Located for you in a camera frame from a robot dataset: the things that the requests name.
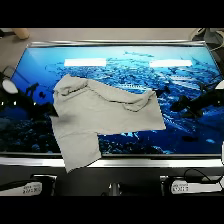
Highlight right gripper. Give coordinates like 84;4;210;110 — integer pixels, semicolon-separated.
169;95;196;114

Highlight grey T-shirt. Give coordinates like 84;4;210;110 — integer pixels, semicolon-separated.
49;73;167;174

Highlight black cable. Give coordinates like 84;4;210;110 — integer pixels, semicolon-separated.
182;167;224;185

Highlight silver frame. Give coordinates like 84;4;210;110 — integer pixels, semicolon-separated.
0;39;224;197

